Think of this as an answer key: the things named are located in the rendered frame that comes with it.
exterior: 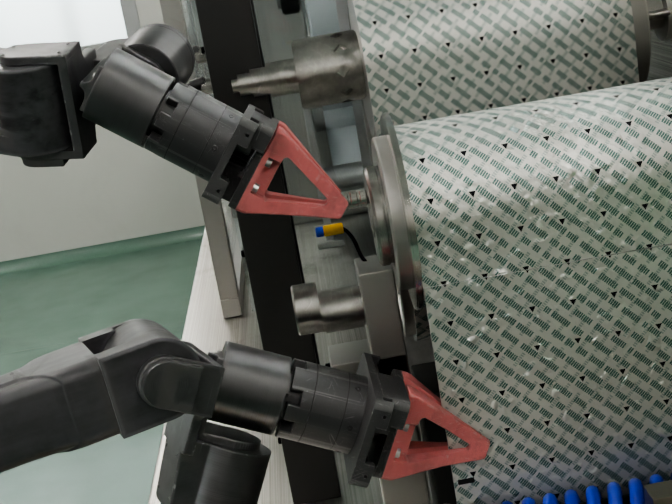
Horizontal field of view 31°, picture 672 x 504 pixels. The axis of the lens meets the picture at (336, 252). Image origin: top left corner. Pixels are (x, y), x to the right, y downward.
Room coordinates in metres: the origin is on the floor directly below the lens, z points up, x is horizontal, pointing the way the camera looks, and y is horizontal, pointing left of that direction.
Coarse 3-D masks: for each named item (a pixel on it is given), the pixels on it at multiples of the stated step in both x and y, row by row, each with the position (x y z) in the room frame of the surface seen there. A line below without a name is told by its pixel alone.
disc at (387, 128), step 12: (384, 120) 0.87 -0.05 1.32; (384, 132) 0.89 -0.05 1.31; (396, 144) 0.84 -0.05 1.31; (396, 156) 0.83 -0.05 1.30; (396, 168) 0.83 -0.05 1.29; (408, 192) 0.81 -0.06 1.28; (408, 204) 0.81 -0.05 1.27; (408, 216) 0.81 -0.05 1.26; (408, 228) 0.81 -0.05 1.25; (408, 240) 0.82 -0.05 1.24; (420, 264) 0.81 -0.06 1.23; (420, 276) 0.81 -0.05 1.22; (420, 288) 0.82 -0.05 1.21; (420, 300) 0.83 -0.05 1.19
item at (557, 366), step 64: (640, 256) 0.82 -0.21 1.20; (448, 320) 0.82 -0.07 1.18; (512, 320) 0.82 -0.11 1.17; (576, 320) 0.82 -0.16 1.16; (640, 320) 0.82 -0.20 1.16; (448, 384) 0.82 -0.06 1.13; (512, 384) 0.82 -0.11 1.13; (576, 384) 0.82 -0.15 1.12; (640, 384) 0.82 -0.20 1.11; (448, 448) 0.82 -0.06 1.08; (512, 448) 0.82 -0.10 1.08; (576, 448) 0.82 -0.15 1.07; (640, 448) 0.82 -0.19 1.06
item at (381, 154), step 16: (384, 144) 0.86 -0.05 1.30; (384, 160) 0.85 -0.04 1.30; (384, 176) 0.84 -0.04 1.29; (384, 192) 0.84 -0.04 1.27; (400, 208) 0.83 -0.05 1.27; (400, 224) 0.82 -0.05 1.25; (400, 240) 0.82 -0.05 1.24; (400, 256) 0.83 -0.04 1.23; (400, 272) 0.83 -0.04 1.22; (400, 288) 0.85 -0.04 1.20
